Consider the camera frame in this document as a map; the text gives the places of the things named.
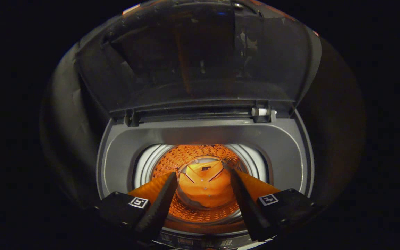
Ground yellow polo shirt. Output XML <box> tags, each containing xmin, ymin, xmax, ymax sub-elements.
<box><xmin>178</xmin><ymin>160</ymin><xmax>235</xmax><ymax>208</ymax></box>

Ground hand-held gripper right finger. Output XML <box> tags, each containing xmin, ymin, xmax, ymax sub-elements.
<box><xmin>230</xmin><ymin>169</ymin><xmax>320</xmax><ymax>242</ymax></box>

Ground grey washing machine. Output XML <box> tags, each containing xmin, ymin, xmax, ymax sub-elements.
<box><xmin>96</xmin><ymin>104</ymin><xmax>315</xmax><ymax>249</ymax></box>

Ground dark transparent washing machine lid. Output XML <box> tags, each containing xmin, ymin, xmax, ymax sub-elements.
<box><xmin>75</xmin><ymin>0</ymin><xmax>322</xmax><ymax>125</ymax></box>

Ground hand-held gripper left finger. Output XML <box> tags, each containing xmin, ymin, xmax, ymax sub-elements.
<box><xmin>94</xmin><ymin>172</ymin><xmax>179</xmax><ymax>243</ymax></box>

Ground black backdrop cloth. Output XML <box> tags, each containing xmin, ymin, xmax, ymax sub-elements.
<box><xmin>40</xmin><ymin>0</ymin><xmax>367</xmax><ymax>216</ymax></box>

